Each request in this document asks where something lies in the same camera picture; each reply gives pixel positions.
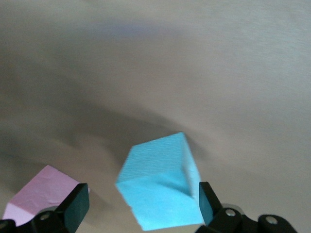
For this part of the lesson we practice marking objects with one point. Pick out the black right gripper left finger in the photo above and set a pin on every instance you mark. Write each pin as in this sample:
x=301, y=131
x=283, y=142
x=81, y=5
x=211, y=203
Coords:
x=73, y=208

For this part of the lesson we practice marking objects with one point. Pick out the light blue foam block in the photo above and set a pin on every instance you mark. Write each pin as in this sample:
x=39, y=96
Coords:
x=160, y=184

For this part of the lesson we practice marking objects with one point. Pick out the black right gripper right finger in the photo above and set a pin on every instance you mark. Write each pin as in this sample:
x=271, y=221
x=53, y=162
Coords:
x=209, y=208

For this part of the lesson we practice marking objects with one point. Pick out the pink foam block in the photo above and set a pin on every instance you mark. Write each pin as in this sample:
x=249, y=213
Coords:
x=41, y=193

